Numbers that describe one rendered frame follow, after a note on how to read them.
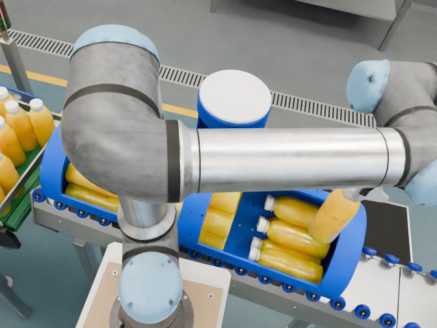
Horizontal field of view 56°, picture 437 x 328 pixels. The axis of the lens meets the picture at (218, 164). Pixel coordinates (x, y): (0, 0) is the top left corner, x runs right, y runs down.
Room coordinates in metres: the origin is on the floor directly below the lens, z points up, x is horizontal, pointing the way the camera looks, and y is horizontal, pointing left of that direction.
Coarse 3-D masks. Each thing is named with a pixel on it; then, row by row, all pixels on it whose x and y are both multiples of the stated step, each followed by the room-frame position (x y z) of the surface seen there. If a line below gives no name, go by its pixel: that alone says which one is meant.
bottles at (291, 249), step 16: (80, 192) 0.56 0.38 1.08; (96, 192) 0.57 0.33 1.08; (112, 208) 0.54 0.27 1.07; (272, 224) 0.58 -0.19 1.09; (288, 224) 0.59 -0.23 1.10; (208, 240) 0.50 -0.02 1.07; (224, 240) 0.51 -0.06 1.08; (256, 240) 0.56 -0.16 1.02; (272, 240) 0.55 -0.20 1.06; (288, 240) 0.54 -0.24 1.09; (304, 240) 0.55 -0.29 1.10; (256, 256) 0.49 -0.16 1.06; (272, 256) 0.49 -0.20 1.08; (288, 256) 0.50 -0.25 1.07; (304, 256) 0.53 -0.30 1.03; (320, 256) 0.52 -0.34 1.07; (288, 272) 0.46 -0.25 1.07; (304, 272) 0.46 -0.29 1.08; (320, 272) 0.47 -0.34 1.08
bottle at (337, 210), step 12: (336, 192) 0.51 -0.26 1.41; (324, 204) 0.51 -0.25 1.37; (336, 204) 0.49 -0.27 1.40; (348, 204) 0.48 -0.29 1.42; (324, 216) 0.49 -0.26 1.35; (336, 216) 0.47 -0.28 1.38; (348, 216) 0.47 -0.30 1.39; (312, 228) 0.49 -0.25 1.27; (324, 228) 0.47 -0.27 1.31; (336, 228) 0.47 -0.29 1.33; (324, 240) 0.47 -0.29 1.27
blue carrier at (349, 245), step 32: (64, 160) 0.58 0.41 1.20; (64, 192) 0.60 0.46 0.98; (256, 192) 0.71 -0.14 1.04; (288, 192) 0.71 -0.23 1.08; (320, 192) 0.65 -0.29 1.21; (192, 224) 0.49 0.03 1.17; (256, 224) 0.64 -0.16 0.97; (352, 224) 0.55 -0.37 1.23; (224, 256) 0.45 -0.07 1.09; (352, 256) 0.47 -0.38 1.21; (320, 288) 0.41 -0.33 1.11
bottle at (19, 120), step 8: (8, 112) 0.79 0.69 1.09; (16, 112) 0.79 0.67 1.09; (24, 112) 0.81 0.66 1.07; (8, 120) 0.77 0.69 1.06; (16, 120) 0.78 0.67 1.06; (24, 120) 0.79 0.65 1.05; (16, 128) 0.77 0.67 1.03; (24, 128) 0.78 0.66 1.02; (32, 128) 0.81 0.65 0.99; (24, 136) 0.77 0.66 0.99; (32, 136) 0.80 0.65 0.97; (24, 144) 0.77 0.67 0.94; (32, 144) 0.78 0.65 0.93
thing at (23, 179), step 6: (42, 150) 0.74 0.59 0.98; (36, 156) 0.71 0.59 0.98; (42, 156) 0.73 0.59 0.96; (36, 162) 0.70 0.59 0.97; (30, 168) 0.66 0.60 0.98; (24, 174) 0.64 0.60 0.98; (30, 174) 0.65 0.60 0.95; (18, 180) 0.61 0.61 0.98; (24, 180) 0.62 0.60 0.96; (18, 186) 0.60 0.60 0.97; (12, 192) 0.57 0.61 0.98; (6, 198) 0.54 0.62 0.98; (12, 198) 0.56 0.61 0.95; (0, 204) 0.52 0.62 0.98; (6, 204) 0.53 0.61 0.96; (0, 210) 0.50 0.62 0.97
